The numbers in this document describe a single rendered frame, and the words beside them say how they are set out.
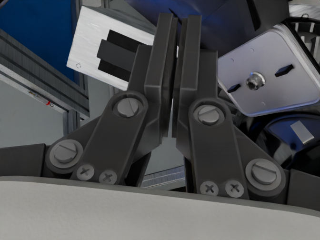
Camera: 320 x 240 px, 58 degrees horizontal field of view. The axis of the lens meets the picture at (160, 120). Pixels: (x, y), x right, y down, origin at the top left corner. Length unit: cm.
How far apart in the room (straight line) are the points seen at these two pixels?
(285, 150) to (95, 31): 23
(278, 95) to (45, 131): 125
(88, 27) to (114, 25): 3
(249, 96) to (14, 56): 51
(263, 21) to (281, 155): 8
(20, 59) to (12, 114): 95
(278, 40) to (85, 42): 21
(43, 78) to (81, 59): 36
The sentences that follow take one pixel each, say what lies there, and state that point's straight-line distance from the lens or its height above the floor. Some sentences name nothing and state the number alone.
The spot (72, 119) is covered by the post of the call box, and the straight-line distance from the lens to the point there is 75.
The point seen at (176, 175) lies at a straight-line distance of 103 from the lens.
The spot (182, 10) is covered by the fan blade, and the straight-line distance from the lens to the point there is 24.
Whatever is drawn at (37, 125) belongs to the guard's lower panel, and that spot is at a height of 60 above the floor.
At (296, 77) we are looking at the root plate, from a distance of 22.
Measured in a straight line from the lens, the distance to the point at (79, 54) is 35.
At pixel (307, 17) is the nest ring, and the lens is 42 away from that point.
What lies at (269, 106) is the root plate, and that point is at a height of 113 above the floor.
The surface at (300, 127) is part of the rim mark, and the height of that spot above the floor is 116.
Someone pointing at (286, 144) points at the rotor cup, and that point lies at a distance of 21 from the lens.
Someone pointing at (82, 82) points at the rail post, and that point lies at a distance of 84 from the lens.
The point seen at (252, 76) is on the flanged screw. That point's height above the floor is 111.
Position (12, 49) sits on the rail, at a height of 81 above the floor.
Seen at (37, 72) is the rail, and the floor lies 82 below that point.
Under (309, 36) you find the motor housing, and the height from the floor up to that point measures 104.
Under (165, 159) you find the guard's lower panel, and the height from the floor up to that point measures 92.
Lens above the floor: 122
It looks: 24 degrees down
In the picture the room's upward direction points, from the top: 170 degrees clockwise
